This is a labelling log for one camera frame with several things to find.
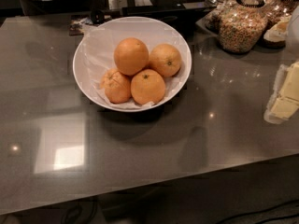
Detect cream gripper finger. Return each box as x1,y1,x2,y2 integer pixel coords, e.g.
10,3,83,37
263,62,299,124

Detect orange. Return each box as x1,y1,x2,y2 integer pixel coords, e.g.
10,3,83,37
131,69,165,105
100,68,131,104
114,37,149,76
149,44,182,77

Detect plate with bread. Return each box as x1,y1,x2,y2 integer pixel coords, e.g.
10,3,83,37
263,16,291,49

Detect glass jar of cereal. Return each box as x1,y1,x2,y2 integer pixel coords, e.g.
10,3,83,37
218,0,268,54

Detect black device on table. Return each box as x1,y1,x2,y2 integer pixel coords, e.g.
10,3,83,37
91,1,216,24

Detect black floor cable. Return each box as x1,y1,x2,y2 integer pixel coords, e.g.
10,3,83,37
214,199,299,224

